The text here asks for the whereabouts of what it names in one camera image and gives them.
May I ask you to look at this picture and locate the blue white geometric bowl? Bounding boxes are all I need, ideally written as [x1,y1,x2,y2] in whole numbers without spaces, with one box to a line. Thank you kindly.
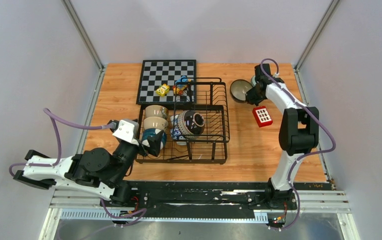
[170,126,187,146]

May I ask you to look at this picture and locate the white grid pattern bowl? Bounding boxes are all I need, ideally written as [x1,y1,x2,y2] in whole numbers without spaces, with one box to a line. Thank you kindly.
[250,75,257,87]

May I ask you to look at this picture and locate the teal white dotted bowl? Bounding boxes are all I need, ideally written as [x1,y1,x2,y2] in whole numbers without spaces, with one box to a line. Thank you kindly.
[141,128,167,148]

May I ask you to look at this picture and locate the yellow owl toy block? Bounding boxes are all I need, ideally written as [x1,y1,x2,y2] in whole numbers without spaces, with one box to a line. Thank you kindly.
[155,83,170,97]

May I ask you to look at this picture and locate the aluminium frame post left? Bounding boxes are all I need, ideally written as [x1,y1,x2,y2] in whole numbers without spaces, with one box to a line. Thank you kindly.
[61,0,105,71]

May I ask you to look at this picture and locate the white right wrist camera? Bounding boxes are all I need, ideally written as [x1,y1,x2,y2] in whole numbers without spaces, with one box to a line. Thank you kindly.
[254,63,284,83]

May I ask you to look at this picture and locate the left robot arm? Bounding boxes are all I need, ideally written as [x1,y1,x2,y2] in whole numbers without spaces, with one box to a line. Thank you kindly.
[9,128,166,207]

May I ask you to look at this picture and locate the beige floral bowl upper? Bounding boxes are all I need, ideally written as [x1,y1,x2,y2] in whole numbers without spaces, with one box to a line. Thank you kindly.
[145,105,169,120]

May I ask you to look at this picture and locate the beige floral bowl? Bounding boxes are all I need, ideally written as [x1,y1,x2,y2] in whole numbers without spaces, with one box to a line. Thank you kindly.
[143,116,169,132]
[145,105,169,120]

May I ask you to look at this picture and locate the beige floral bowl lower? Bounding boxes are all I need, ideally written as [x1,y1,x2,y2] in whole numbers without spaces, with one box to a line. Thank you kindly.
[143,116,169,132]

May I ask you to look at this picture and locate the white blue rose bowl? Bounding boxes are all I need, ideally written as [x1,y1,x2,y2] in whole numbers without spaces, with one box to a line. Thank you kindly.
[169,114,179,128]

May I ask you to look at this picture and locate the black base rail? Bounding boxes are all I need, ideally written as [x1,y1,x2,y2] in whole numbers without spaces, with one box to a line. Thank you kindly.
[50,180,346,224]

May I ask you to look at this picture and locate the aluminium frame post right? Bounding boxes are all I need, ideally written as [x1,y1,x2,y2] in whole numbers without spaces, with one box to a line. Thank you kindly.
[294,0,341,72]

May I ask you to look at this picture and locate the teal glazed large bowl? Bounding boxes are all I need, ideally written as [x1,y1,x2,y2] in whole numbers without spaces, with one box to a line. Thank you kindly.
[229,79,253,103]

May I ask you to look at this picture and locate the red toy window brick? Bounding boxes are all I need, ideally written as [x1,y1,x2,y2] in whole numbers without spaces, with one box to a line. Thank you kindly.
[252,106,273,128]

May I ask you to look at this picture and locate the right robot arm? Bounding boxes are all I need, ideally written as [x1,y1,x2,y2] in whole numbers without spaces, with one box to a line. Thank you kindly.
[245,75,319,209]

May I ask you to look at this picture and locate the black patterned rim bowl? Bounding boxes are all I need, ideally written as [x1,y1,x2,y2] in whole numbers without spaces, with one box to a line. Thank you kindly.
[177,110,206,139]

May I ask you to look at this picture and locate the blue yellow toy brick car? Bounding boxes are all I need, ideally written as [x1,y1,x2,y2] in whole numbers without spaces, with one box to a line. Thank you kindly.
[172,75,192,96]

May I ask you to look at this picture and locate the black wire dish rack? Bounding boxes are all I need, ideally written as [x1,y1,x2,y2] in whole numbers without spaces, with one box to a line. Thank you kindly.
[136,77,230,164]

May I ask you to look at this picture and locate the aluminium frame post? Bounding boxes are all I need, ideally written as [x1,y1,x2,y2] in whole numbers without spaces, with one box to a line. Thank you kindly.
[61,0,105,71]
[294,0,341,72]

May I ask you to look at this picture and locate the black and white chessboard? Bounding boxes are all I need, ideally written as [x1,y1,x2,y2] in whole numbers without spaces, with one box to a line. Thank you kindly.
[136,59,197,105]

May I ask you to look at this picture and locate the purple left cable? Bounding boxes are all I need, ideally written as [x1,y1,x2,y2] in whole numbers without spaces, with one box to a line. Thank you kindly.
[8,107,147,240]

